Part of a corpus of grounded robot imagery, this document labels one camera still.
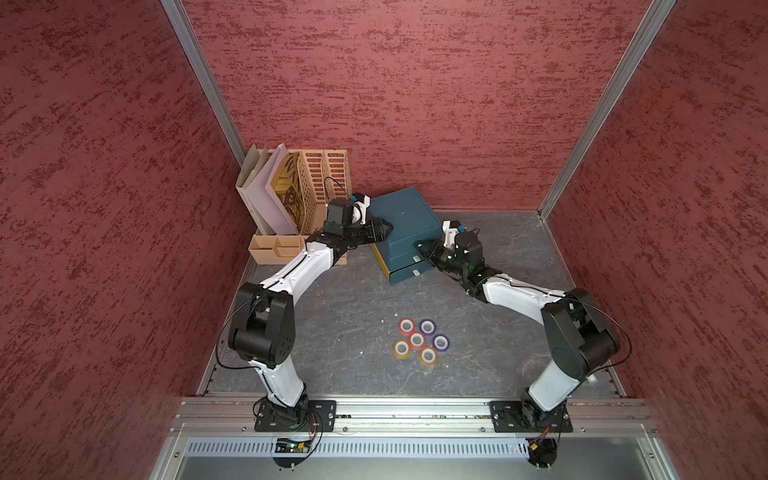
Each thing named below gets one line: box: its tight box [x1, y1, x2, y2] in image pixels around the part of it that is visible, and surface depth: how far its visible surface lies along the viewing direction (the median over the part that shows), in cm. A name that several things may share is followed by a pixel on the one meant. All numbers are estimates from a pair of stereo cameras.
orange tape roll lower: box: [420, 347, 438, 366], surface depth 85 cm
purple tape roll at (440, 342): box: [432, 334, 450, 352], surface depth 88 cm
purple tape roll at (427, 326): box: [419, 318, 436, 336], surface depth 91 cm
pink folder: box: [245, 143, 299, 236], surface depth 96 cm
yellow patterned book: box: [271, 151, 308, 234], surface depth 103 cm
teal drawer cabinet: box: [370, 187, 443, 285], surface depth 92 cm
